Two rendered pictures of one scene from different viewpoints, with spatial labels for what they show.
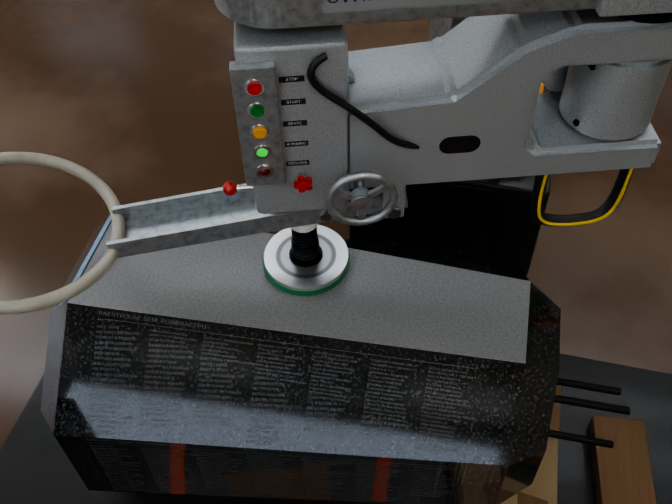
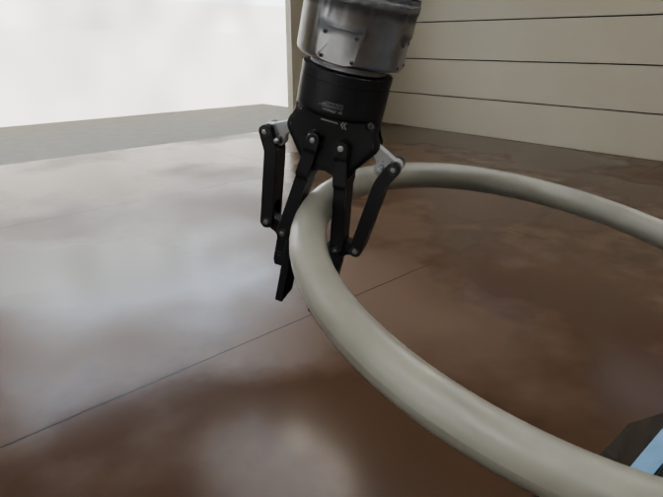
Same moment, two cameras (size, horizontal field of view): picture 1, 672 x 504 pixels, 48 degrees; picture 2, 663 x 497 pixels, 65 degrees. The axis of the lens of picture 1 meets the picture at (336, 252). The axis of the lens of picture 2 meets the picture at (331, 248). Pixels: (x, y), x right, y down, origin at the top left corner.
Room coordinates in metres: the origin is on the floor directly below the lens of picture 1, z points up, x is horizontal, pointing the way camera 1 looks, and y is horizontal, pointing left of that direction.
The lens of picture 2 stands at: (0.74, 0.66, 1.22)
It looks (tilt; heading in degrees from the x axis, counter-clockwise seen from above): 21 degrees down; 36
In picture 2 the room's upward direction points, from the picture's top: straight up
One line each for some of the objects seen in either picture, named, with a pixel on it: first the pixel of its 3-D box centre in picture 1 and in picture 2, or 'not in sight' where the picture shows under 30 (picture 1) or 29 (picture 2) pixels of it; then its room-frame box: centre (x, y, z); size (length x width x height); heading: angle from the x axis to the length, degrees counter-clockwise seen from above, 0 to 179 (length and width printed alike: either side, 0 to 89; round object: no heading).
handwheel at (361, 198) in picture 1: (359, 187); not in sight; (1.13, -0.05, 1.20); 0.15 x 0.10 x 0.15; 94
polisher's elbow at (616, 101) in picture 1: (614, 76); not in sight; (1.28, -0.58, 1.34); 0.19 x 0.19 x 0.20
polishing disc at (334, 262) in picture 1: (306, 256); not in sight; (1.24, 0.08, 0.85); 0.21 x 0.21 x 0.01
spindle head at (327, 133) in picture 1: (334, 105); not in sight; (1.24, 0.00, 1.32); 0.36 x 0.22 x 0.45; 94
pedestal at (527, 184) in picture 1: (449, 196); not in sight; (1.91, -0.41, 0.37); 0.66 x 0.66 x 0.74; 75
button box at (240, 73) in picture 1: (259, 126); not in sight; (1.12, 0.14, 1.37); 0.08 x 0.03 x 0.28; 94
